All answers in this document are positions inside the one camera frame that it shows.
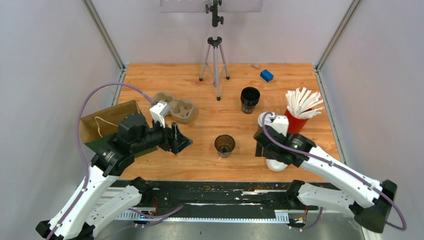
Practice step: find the small tan block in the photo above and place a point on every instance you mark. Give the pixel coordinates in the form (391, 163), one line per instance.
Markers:
(256, 66)

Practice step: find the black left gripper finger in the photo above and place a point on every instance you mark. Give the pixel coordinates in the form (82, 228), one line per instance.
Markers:
(180, 144)
(175, 132)

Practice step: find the white wrapped straws bundle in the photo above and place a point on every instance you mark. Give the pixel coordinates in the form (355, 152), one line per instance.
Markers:
(303, 103)

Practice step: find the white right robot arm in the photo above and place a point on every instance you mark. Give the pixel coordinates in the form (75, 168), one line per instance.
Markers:
(367, 200)

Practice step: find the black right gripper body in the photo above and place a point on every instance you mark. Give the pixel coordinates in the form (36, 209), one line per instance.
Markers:
(260, 151)

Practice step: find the green paper bag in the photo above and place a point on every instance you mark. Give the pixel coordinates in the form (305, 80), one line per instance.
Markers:
(95, 129)

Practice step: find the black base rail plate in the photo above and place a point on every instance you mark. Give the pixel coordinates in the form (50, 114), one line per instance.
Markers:
(220, 200)

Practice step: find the brown coffee cup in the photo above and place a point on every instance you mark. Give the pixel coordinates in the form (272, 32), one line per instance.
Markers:
(261, 123)
(224, 145)

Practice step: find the grey camera tripod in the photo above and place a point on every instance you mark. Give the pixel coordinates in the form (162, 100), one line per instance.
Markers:
(214, 42)

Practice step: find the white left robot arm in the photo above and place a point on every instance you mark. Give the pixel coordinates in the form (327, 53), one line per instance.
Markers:
(79, 219)

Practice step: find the white single cup lid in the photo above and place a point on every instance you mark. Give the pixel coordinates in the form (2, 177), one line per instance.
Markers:
(268, 116)

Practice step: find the grey pulp cup carrier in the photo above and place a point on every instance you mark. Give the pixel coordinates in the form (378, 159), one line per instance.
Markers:
(182, 110)

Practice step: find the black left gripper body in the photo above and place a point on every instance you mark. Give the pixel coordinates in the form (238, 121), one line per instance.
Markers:
(163, 138)

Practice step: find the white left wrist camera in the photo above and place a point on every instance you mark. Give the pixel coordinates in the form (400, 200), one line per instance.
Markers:
(158, 112)

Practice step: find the blue small block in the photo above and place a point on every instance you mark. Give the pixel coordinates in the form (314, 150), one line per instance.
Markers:
(266, 75)

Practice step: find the red straw holder cup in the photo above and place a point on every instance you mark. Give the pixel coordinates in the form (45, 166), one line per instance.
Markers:
(295, 125)

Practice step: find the white plastic lid stack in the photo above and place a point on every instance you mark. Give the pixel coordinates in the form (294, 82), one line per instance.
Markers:
(275, 165)

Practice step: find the black paper cup stack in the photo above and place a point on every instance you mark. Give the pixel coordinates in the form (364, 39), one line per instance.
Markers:
(249, 98)

